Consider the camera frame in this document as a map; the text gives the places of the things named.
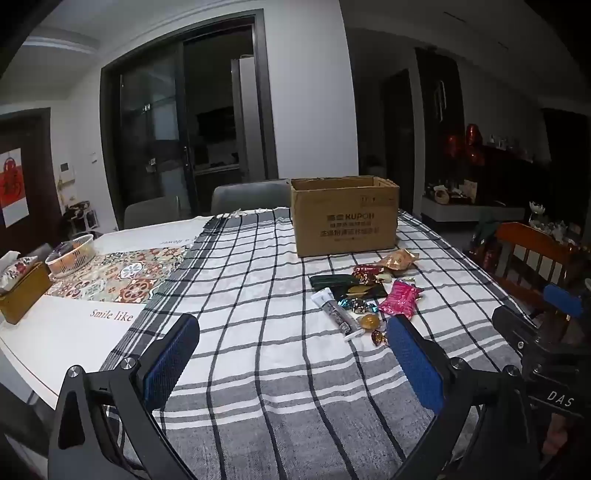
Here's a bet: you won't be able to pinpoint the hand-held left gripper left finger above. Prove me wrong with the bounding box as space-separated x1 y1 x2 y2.
47 313 201 480

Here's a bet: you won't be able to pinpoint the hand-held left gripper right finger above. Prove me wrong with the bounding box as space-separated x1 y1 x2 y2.
385 315 542 480

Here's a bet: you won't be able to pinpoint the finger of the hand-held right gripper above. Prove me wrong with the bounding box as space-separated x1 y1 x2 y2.
542 282 591 324
492 305 544 358

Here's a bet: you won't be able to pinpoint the golden round lollipop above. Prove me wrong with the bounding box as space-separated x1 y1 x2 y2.
344 314 382 341

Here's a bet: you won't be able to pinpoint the pink snack packet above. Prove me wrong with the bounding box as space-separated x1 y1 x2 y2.
379 280 424 320

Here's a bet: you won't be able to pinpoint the black gold snack packet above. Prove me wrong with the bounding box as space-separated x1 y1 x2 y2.
332 282 387 301

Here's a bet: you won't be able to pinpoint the white stick sachet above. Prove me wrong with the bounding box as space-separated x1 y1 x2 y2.
311 287 354 334

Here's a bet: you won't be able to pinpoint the red candy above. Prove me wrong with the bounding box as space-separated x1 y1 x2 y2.
352 264 384 283

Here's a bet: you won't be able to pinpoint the orange snack packet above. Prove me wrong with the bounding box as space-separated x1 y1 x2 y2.
374 248 420 271

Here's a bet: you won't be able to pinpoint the dark green snack packet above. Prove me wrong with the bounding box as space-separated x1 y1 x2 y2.
308 274 358 291

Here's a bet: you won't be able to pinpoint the brown cardboard box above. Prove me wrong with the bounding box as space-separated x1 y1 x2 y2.
289 175 400 258

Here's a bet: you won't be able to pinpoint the person's right hand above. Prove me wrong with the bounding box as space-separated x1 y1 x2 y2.
541 414 573 460

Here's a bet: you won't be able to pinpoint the brown wooden chair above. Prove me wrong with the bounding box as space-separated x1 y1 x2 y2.
466 222 583 317

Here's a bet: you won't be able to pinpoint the green cloth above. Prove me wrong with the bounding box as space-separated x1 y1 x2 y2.
475 222 500 246

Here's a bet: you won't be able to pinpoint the floral patterned table runner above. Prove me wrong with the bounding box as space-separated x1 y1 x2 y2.
46 244 195 305

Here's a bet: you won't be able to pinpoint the black white checkered tablecloth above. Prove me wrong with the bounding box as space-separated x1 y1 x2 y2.
99 208 542 480

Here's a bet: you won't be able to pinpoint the white placemat with lettering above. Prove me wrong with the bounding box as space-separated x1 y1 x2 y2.
95 215 218 257
0 295 148 411

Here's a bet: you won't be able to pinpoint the white low sideboard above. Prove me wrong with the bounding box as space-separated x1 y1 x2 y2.
422 194 527 223

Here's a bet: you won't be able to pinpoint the white plastic basket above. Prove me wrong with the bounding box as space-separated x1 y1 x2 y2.
45 234 97 278

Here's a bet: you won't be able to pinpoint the grey upholstered chair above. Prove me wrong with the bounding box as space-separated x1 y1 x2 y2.
211 179 293 216
124 196 181 230

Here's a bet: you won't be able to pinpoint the tissue box with floral cover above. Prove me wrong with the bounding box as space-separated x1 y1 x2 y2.
0 250 54 325

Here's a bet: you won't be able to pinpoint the cluttered small shelf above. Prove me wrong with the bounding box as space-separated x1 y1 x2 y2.
62 200 100 234

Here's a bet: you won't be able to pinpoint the red foil balloons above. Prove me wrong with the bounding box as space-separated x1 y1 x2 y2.
445 124 486 167

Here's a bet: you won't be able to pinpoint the dark brown room door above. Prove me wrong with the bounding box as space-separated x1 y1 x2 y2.
0 108 64 250

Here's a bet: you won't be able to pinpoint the dark tall cabinet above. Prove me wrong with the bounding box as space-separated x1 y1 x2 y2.
416 46 463 199

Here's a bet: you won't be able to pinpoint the dark interior door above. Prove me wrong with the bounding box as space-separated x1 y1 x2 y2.
381 69 415 213

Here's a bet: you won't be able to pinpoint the dark framed sliding glass door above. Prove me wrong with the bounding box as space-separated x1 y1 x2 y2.
100 16 278 232

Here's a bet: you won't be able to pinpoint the red and white door poster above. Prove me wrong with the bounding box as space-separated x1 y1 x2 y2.
0 148 29 228

